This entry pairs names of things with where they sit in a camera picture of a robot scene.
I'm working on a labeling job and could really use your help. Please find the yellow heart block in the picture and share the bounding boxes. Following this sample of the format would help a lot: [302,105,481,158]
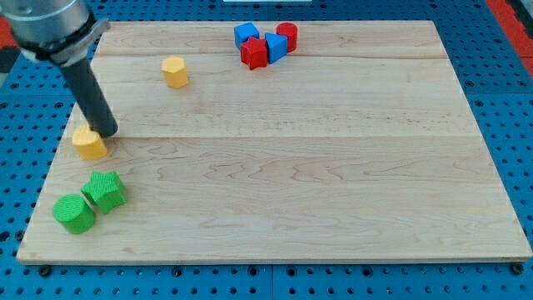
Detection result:
[72,125,107,160]

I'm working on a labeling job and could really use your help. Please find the green star block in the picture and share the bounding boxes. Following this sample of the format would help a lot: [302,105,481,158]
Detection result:
[81,171,127,214]

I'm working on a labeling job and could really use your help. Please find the wooden board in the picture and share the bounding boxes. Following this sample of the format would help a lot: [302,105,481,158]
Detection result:
[17,21,532,265]

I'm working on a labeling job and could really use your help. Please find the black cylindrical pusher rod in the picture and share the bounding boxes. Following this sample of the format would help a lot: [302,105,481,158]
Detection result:
[60,58,118,138]

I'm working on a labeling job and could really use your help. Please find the red cylinder block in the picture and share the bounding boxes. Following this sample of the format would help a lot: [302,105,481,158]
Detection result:
[276,22,299,53]

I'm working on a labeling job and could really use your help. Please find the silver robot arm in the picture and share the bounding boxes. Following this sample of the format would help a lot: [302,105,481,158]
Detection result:
[1,0,118,138]

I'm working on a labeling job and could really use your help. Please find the green cylinder block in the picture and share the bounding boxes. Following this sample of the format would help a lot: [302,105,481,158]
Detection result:
[52,194,96,234]

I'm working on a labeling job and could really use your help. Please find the yellow hexagon block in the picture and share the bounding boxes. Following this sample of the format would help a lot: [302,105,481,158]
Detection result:
[161,56,189,88]

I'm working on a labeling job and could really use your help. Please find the blue triangle block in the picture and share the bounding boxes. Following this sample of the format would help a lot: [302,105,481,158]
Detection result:
[265,32,288,64]

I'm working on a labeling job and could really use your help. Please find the blue cube block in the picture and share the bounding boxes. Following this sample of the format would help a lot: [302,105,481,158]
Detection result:
[233,22,260,49]

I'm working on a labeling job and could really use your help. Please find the red star block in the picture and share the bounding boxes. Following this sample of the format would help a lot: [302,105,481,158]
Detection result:
[240,37,268,70]

